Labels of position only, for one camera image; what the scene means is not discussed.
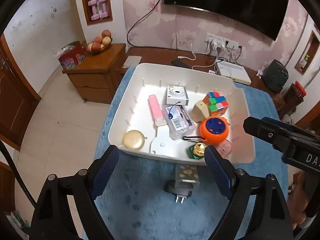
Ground white remote pad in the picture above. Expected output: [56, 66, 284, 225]
[122, 56, 142, 69]

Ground clear plastic card box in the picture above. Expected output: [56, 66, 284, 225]
[162, 105, 195, 140]

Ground beige angular box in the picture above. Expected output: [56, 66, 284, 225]
[190, 100, 210, 122]

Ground pink correction tape dispenser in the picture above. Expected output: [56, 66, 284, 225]
[215, 140, 232, 159]

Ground bowl of peaches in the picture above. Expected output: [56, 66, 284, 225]
[86, 29, 112, 55]

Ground black television cable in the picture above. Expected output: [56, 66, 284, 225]
[126, 0, 165, 48]

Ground black phone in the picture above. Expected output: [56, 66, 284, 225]
[171, 59, 190, 69]

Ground orange blue round toy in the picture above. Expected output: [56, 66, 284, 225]
[182, 116, 229, 145]

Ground dark green speaker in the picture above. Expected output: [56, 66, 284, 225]
[261, 60, 289, 94]

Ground wooden tv cabinet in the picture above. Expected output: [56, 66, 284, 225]
[62, 43, 287, 111]

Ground gold round compact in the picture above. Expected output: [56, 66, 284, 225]
[123, 130, 147, 151]

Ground blue fluffy table mat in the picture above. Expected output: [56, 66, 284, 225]
[94, 68, 289, 239]

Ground pink dumbbells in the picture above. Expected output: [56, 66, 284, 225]
[88, 0, 109, 21]

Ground pink comb case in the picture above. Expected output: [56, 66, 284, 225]
[148, 94, 163, 121]

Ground right human hand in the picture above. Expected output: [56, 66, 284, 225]
[287, 172, 309, 229]

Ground white instant camera box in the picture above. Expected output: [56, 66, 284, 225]
[166, 85, 189, 106]

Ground multicolour puzzle cube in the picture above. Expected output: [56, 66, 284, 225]
[203, 92, 229, 116]

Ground clear box with gold items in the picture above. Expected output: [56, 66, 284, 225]
[175, 164, 200, 191]

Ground white router box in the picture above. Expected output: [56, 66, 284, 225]
[217, 61, 251, 86]

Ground dark wicker basket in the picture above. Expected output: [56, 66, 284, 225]
[278, 81, 306, 119]

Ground white charging cable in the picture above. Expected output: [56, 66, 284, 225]
[177, 42, 233, 78]

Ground white plastic storage bin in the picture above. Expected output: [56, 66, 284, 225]
[108, 63, 255, 165]

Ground white plastic holder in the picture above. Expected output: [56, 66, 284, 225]
[150, 117, 172, 156]

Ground white wall power strip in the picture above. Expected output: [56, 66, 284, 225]
[204, 33, 239, 50]

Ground black power adapter plug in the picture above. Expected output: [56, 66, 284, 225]
[164, 180, 192, 204]

